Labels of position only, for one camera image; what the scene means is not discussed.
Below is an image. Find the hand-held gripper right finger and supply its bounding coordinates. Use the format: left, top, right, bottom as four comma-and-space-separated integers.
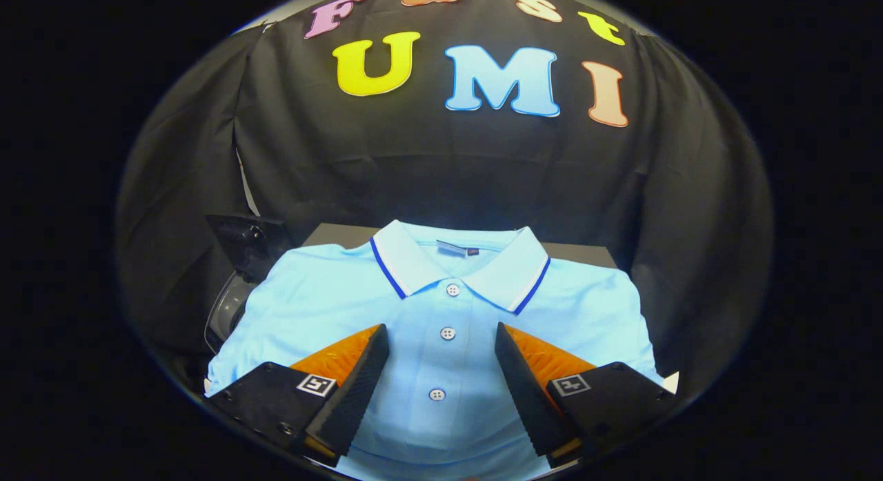
495, 322, 680, 468

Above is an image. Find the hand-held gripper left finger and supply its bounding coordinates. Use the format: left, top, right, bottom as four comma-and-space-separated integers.
206, 324, 389, 467

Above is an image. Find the light blue polo shirt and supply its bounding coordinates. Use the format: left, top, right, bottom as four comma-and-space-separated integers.
205, 220, 680, 481

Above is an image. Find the dark glass washing machine lid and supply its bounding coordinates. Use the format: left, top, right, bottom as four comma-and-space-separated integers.
205, 213, 292, 283

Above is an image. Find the beige cabinet with dark top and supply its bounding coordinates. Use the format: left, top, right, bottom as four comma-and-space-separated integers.
302, 223, 619, 270

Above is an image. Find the black backdrop cloth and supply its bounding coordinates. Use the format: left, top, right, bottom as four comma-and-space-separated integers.
116, 0, 775, 399

